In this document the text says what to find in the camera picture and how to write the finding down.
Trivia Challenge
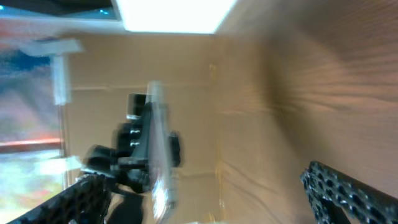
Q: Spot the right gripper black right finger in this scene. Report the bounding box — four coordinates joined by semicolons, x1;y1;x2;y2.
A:
300;161;397;224

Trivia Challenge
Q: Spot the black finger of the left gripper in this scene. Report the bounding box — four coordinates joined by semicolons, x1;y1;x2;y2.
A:
130;103;152;161
169;131;181;167

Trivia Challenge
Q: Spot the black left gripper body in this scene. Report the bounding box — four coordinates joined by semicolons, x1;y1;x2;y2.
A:
83;94;152;193

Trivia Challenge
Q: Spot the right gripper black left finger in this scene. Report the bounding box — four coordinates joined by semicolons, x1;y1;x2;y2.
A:
8;174;111;224

